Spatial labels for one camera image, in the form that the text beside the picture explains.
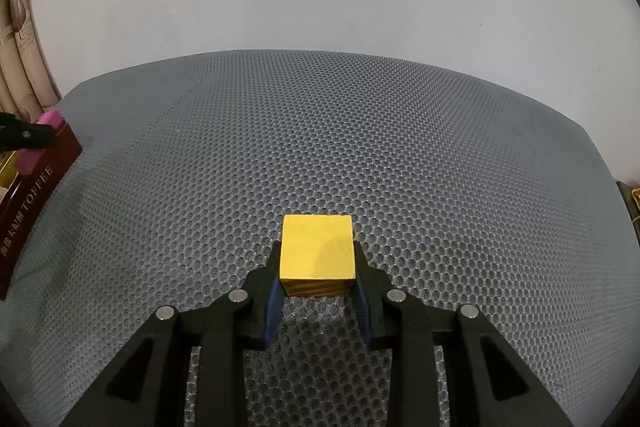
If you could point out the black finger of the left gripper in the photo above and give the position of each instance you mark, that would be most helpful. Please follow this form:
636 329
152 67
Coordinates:
18 135

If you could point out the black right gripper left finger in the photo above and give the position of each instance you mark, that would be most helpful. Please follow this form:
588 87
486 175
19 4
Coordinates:
145 384

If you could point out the pink rectangular block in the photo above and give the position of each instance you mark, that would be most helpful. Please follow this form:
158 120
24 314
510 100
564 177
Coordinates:
26 160

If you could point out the gold tin box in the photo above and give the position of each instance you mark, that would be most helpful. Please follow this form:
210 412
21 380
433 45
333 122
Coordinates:
29 193

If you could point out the yellow cube block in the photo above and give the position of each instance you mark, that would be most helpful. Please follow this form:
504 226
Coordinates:
317 256

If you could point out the beige patterned curtain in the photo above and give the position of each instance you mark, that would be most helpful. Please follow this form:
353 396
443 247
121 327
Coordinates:
27 88

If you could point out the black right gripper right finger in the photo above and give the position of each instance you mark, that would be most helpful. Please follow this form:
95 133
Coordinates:
488 383

